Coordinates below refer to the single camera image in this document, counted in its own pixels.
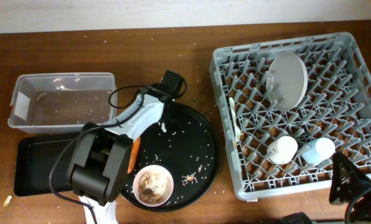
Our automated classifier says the blue plastic cup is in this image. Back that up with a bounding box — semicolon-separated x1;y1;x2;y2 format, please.
301;138;336;165

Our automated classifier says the cream plastic cup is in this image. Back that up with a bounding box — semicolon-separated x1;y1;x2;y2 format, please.
267;136;298;165

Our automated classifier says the white plastic fork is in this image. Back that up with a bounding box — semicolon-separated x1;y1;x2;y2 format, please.
229;97;241;143

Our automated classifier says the grey plate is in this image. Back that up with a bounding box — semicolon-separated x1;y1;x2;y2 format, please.
266;52;308;111

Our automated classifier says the white tissue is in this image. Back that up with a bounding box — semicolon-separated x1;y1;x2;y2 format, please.
161;123;167;133

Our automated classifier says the pink bowl with leftovers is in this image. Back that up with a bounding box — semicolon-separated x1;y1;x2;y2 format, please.
133;165;174;207

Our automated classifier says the orange carrot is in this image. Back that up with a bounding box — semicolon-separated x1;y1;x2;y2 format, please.
127;137;141;174

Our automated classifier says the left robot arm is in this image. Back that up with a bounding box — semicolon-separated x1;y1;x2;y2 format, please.
66;70;187;223

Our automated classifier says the grey dishwasher rack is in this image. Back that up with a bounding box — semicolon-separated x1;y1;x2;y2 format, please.
209;32;371;202

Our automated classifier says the round black tray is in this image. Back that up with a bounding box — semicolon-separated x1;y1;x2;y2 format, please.
121;103;220;212

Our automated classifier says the clear plastic bin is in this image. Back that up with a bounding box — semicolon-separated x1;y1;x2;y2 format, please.
7;72;116;134

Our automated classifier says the black rectangular tray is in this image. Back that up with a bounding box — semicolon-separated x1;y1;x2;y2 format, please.
13;129;106;197

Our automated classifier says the peanut on table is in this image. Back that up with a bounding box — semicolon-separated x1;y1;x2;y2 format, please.
3;195;12;207

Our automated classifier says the black camera cable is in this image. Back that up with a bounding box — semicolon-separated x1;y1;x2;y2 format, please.
48;83;161;224

